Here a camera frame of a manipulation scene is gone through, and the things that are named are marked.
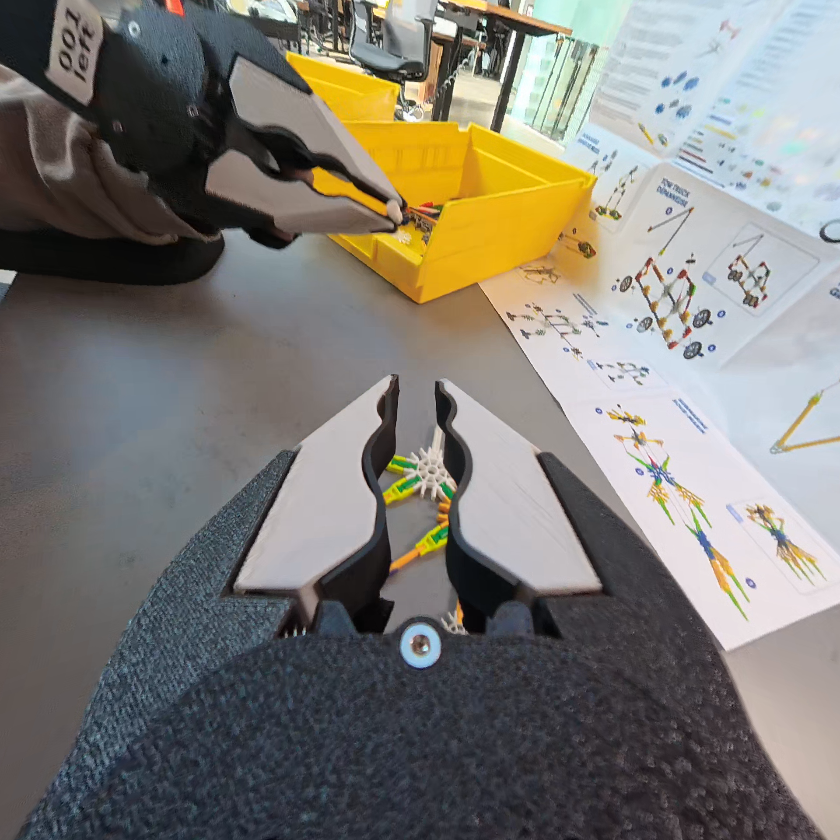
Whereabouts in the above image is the black office chair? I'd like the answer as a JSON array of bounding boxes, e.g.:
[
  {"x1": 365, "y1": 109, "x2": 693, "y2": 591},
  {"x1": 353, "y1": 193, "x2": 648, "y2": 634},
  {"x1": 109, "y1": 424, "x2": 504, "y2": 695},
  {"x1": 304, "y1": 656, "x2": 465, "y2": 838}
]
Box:
[{"x1": 346, "y1": 0, "x2": 438, "y2": 84}]

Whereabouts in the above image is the wooden table with black legs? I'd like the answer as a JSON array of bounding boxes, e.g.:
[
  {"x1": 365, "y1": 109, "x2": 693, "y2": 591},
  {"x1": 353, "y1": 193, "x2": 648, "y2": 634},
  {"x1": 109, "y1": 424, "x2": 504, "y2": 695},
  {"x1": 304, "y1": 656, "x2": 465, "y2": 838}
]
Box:
[{"x1": 433, "y1": 0, "x2": 573, "y2": 134}]

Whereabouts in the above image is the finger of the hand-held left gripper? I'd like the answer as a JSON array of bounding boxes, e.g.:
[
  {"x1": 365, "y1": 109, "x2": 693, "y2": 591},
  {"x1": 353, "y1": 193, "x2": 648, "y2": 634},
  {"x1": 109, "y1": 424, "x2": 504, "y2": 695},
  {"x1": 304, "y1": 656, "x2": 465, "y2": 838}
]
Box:
[
  {"x1": 205, "y1": 147, "x2": 400, "y2": 235},
  {"x1": 227, "y1": 56, "x2": 406, "y2": 210}
]

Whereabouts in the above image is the white instruction sheet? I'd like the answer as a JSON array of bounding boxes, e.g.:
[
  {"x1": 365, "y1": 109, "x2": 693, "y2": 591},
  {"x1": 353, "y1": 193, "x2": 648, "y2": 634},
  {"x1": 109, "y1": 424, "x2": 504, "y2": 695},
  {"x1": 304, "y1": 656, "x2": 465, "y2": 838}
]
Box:
[{"x1": 478, "y1": 0, "x2": 840, "y2": 652}]

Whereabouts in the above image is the coiled cable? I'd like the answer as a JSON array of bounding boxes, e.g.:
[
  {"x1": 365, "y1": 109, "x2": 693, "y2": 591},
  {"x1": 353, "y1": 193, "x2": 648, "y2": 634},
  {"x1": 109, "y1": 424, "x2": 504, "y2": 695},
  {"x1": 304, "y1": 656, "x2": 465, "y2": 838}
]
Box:
[{"x1": 397, "y1": 56, "x2": 476, "y2": 123}]

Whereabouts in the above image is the yellow plastic bin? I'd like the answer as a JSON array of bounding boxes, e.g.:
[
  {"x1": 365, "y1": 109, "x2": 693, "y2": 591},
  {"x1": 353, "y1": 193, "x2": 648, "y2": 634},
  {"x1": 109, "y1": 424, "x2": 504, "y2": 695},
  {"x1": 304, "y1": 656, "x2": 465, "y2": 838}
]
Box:
[
  {"x1": 285, "y1": 51, "x2": 401, "y2": 123},
  {"x1": 308, "y1": 120, "x2": 597, "y2": 305}
]

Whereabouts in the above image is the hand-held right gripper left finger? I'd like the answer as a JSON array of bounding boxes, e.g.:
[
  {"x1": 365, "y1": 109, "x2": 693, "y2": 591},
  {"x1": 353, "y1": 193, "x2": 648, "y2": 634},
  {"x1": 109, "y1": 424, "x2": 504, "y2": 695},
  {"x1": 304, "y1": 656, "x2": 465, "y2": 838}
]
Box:
[{"x1": 233, "y1": 374, "x2": 401, "y2": 631}]

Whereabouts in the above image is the pile of toy pieces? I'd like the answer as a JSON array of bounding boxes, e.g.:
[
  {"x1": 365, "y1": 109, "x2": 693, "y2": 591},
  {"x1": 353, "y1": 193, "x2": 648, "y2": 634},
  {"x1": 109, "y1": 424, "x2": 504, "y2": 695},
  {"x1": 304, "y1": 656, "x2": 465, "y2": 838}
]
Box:
[{"x1": 397, "y1": 200, "x2": 450, "y2": 249}]

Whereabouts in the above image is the grey desk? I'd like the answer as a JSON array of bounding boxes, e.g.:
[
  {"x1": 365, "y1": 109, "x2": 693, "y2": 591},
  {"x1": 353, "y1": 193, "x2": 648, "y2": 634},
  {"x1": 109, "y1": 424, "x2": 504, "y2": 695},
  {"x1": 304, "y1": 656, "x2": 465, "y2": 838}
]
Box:
[{"x1": 0, "y1": 226, "x2": 840, "y2": 840}]

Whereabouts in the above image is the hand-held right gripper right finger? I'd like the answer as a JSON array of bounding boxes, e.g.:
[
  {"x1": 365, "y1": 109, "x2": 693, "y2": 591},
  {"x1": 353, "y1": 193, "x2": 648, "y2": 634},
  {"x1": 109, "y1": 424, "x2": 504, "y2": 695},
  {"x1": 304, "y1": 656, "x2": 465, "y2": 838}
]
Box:
[{"x1": 435, "y1": 378, "x2": 603, "y2": 634}]

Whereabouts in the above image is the multicoloured construction toy model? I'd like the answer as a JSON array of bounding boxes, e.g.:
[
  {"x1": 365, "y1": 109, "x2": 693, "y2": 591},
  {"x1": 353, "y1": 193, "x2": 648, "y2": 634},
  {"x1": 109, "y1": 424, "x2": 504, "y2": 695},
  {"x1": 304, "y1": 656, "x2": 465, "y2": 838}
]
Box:
[{"x1": 381, "y1": 423, "x2": 470, "y2": 636}]

